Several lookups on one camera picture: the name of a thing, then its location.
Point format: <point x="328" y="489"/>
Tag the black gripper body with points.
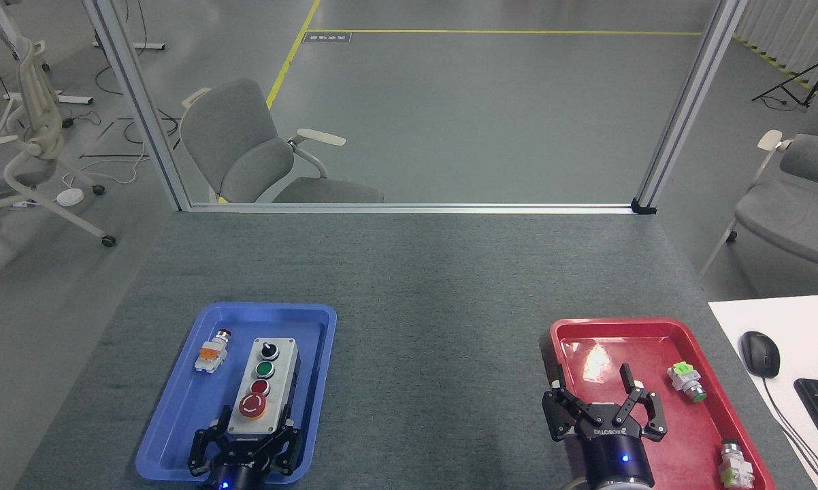
<point x="616" y="452"/>
<point x="239" y="473"/>

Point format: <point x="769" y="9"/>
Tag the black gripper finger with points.
<point x="644" y="408"/>
<point x="288" y="442"/>
<point x="569" y="412"/>
<point x="205" y="446"/>

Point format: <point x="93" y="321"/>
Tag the grey control box with buttons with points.
<point x="266" y="381"/>

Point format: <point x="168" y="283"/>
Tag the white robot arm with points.
<point x="623" y="486"/>

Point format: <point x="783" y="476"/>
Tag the red push button orange block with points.
<point x="211" y="354"/>

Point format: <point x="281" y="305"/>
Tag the blue plastic tray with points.
<point x="177" y="422"/>

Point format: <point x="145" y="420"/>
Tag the red plastic tray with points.
<point x="681" y="435"/>

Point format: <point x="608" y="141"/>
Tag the black computer mouse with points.
<point x="761" y="354"/>

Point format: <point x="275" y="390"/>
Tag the white desk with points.
<point x="790" y="320"/>

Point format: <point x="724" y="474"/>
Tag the grey padded armchair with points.
<point x="797" y="211"/>

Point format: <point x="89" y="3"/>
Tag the white round floor device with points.
<point x="70" y="197"/>

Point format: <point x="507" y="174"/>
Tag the grey chair with white armrest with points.
<point x="246" y="150"/>

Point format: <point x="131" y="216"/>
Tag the white mesh office chair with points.
<point x="35" y="122"/>

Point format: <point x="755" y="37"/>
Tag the black tripod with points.
<point x="809" y="78"/>

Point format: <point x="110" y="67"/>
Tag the white desk foot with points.
<point x="140" y="46"/>
<point x="69" y="99"/>

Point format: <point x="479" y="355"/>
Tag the grey floor label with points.
<point x="326" y="37"/>

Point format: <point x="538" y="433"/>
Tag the white curtain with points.
<point x="790" y="27"/>

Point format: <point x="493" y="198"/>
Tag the green push button switch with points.
<point x="684" y="381"/>

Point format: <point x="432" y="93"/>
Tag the black corner bracket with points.
<point x="643" y="206"/>

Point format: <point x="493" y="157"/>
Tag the silver aluminium rail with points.
<point x="416" y="208"/>

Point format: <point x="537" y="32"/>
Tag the silver aluminium post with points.
<point x="688" y="102"/>
<point x="140" y="102"/>

